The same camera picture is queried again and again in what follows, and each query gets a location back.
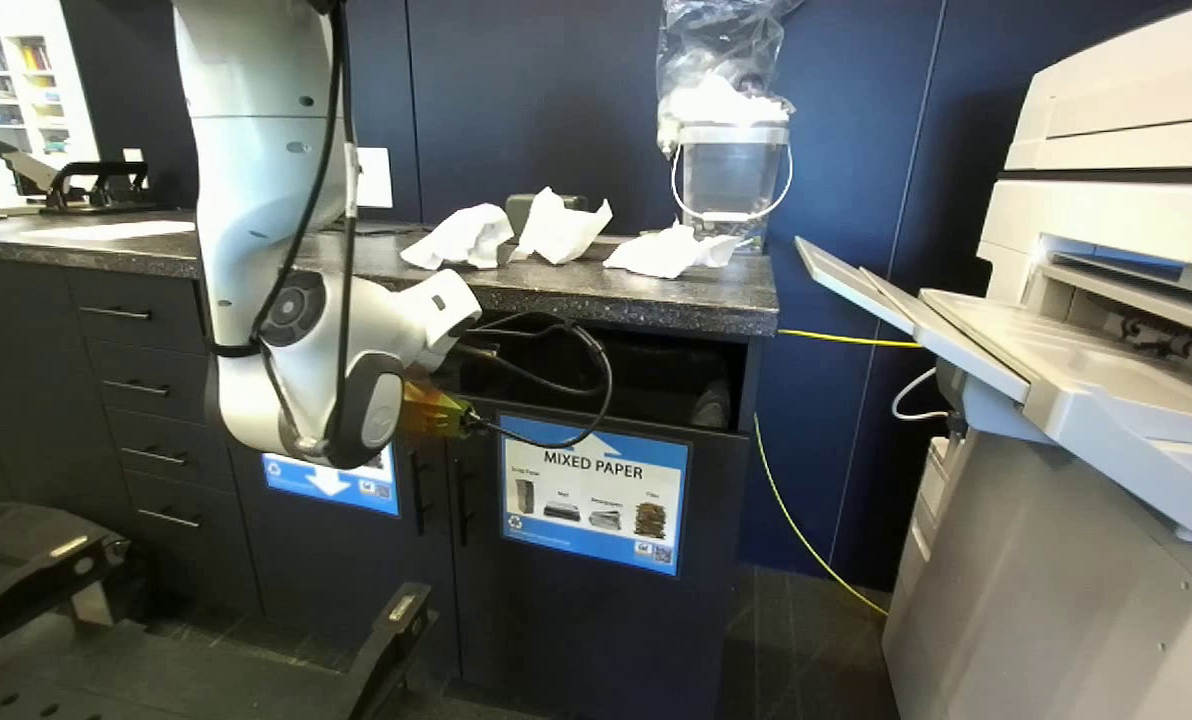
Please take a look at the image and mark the white paper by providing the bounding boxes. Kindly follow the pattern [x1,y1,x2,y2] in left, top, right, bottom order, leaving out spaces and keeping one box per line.
[396,201,518,278]
[605,219,749,285]
[512,187,617,268]

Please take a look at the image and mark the black bin liner bag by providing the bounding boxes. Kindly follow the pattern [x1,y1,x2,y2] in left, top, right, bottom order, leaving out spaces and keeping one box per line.
[490,331,743,432]

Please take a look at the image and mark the black bin cabinet door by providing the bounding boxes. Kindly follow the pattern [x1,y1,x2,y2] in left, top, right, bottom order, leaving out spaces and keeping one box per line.
[227,445,462,683]
[440,391,749,720]

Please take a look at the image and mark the blue label with up arrow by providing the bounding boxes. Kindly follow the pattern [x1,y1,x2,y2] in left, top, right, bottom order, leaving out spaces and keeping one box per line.
[497,413,694,582]

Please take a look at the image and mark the dark grey adapter box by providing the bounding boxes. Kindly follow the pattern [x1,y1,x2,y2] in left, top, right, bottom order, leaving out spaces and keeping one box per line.
[506,191,551,241]

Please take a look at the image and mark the clear plastic bucket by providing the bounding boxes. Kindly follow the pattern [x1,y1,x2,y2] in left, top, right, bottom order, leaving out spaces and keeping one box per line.
[655,112,797,254]

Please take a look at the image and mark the blue label with down arrow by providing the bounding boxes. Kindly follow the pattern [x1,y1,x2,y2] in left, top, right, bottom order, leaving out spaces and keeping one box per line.
[259,448,406,520]

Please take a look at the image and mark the white paper wad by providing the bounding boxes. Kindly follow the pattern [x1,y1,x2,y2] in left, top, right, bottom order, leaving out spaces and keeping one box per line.
[662,73,791,151]

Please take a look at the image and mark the large white outlet plate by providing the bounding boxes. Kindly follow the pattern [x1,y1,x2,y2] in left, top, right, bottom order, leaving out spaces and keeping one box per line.
[352,145,396,214]

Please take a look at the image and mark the clear plastic bag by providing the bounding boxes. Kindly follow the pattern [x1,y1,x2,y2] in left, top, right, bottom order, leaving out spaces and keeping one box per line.
[654,0,805,133]

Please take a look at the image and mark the grey printer side tray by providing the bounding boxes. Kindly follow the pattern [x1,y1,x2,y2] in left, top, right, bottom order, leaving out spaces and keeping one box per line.
[791,237,1192,552]

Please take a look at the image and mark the black hole punch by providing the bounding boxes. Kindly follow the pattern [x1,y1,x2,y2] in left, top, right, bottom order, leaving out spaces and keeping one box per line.
[39,156,155,217]

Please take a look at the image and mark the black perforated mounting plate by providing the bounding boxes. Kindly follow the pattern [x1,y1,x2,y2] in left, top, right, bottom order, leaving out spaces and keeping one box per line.
[0,603,400,720]

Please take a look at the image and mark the large white office printer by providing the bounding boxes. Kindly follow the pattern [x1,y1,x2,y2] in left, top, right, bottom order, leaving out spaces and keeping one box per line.
[791,0,1192,720]

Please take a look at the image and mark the dark cabinet unit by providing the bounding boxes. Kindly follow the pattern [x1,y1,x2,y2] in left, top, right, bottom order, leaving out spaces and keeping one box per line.
[0,244,779,720]

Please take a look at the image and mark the grey paper trimmer lever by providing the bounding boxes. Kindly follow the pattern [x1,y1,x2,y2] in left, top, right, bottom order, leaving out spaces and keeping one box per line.
[0,123,66,206]

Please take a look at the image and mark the white shelf unit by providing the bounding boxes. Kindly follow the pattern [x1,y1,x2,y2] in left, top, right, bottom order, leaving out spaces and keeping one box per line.
[0,0,103,206]

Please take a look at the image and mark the black door handle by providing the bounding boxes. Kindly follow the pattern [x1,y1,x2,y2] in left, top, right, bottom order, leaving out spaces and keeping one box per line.
[449,456,477,552]
[407,456,435,542]

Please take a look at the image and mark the yellow cable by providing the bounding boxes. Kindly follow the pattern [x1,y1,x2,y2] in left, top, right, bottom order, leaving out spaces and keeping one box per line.
[749,326,927,619]

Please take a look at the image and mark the white cable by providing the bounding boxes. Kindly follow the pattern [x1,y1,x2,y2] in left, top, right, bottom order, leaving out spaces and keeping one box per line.
[890,365,956,427]

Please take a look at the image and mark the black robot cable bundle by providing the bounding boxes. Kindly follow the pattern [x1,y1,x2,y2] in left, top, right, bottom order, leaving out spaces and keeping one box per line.
[209,0,622,451]

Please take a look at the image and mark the metal drawer handle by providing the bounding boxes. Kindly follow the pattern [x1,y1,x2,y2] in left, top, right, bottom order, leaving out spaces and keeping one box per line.
[97,377,177,405]
[115,445,196,472]
[132,506,209,536]
[79,305,155,328]

